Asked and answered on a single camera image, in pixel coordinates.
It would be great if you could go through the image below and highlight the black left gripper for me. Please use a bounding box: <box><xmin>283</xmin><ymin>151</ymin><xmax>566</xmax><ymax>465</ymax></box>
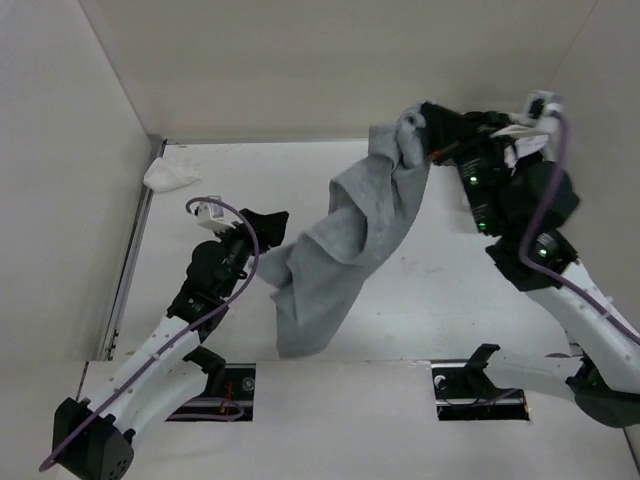
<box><xmin>213</xmin><ymin>209</ymin><xmax>288</xmax><ymax>297</ymax></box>

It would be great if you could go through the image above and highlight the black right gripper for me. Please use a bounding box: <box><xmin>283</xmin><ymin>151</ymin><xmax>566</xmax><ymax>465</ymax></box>
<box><xmin>419</xmin><ymin>101</ymin><xmax>513</xmax><ymax>231</ymax></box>

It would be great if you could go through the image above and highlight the grey tank top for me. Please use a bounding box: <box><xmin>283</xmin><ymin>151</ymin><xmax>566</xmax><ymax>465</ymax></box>
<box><xmin>258</xmin><ymin>105</ymin><xmax>430</xmax><ymax>359</ymax></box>

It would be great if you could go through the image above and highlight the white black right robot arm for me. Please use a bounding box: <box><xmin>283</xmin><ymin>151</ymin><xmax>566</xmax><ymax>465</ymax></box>
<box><xmin>419</xmin><ymin>94</ymin><xmax>639</xmax><ymax>428</ymax></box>

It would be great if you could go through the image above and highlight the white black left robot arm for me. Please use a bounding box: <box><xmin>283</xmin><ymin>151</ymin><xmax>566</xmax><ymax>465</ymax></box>
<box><xmin>43</xmin><ymin>197</ymin><xmax>289</xmax><ymax>479</ymax></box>

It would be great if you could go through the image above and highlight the white tank top in basket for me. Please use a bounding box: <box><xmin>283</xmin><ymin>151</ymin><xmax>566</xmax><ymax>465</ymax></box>
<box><xmin>491</xmin><ymin>124</ymin><xmax>549</xmax><ymax>167</ymax></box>

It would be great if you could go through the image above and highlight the white folded tank top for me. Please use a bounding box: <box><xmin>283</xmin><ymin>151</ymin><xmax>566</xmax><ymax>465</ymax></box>
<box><xmin>143</xmin><ymin>157</ymin><xmax>202</xmax><ymax>194</ymax></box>

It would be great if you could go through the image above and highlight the white front cover board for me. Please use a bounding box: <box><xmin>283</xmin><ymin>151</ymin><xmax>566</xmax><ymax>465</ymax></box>
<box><xmin>54</xmin><ymin>357</ymin><xmax>634</xmax><ymax>480</ymax></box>

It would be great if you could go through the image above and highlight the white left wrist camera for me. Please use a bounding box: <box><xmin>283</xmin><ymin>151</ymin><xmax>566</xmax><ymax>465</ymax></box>
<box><xmin>193</xmin><ymin>196</ymin><xmax>229</xmax><ymax>233</ymax></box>

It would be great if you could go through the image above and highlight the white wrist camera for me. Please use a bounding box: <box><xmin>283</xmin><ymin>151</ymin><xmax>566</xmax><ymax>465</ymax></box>
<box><xmin>193</xmin><ymin>196</ymin><xmax>229</xmax><ymax>233</ymax></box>
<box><xmin>520</xmin><ymin>90</ymin><xmax>564</xmax><ymax>135</ymax></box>

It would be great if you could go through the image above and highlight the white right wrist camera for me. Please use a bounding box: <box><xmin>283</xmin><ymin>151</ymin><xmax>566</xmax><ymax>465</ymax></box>
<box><xmin>520</xmin><ymin>90</ymin><xmax>564</xmax><ymax>135</ymax></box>

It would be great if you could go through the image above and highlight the aluminium table edge rail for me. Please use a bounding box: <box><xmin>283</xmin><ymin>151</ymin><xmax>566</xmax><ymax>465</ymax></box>
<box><xmin>97</xmin><ymin>133</ymin><xmax>166</xmax><ymax>361</ymax></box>

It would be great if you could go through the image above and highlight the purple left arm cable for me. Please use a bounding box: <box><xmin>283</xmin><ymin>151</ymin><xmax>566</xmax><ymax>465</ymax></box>
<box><xmin>38</xmin><ymin>197</ymin><xmax>261</xmax><ymax>474</ymax></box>

